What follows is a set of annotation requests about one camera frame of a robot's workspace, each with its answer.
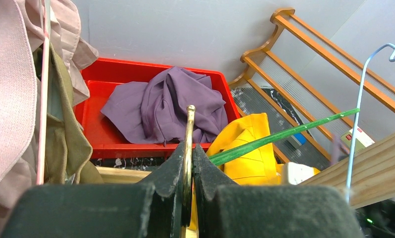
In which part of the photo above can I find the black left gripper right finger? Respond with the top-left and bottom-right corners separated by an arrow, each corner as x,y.
193,145 -> 363,238

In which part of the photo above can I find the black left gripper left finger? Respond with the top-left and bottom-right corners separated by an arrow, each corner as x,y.
0,143 -> 184,238

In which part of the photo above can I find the yellow pleated skirt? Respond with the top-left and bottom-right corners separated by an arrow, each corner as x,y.
188,113 -> 322,232

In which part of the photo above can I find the green plastic hanger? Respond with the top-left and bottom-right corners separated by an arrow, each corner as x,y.
182,105 -> 360,238

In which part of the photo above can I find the purple skirt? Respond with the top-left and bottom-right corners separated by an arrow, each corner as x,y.
101,66 -> 228,144

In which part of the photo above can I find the light blue wire hanger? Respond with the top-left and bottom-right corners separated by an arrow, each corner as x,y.
344,43 -> 395,205

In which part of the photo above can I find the brown garment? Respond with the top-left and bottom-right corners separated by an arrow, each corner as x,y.
44,46 -> 103,184

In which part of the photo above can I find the orange wooden shoe rack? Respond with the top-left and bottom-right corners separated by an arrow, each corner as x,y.
228,7 -> 395,164

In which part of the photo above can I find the small white box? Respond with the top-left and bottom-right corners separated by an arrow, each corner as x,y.
340,127 -> 375,153

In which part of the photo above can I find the wooden clothes rack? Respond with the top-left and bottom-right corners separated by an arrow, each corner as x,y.
96,133 -> 395,208

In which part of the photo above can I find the pink garment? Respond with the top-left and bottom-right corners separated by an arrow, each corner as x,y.
0,0 -> 98,232

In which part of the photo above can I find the pink wire hanger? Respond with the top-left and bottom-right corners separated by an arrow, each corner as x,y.
36,0 -> 51,185

